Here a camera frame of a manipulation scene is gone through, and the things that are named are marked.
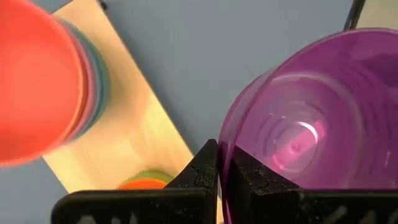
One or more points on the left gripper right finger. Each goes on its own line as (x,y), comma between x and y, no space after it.
(245,177)

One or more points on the small green translucent bowl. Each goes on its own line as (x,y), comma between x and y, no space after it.
(155,175)

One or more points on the small purple translucent bowl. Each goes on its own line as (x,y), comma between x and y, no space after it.
(326,93)

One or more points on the large red plastic bowl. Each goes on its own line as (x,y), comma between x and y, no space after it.
(34,77)

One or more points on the teal plastic bowl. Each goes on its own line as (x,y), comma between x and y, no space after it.
(105,90)

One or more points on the pink plastic bowl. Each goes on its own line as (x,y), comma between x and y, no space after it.
(88,93)

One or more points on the wooden tray board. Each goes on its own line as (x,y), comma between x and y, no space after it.
(133,124)

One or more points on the light blue plastic bowl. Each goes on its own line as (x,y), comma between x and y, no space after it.
(97,90)

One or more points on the black table edge frame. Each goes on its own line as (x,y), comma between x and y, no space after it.
(354,15)

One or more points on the small red translucent bowl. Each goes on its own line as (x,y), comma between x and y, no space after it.
(143,185)

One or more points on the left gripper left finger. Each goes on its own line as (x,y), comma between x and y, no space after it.
(202,174)

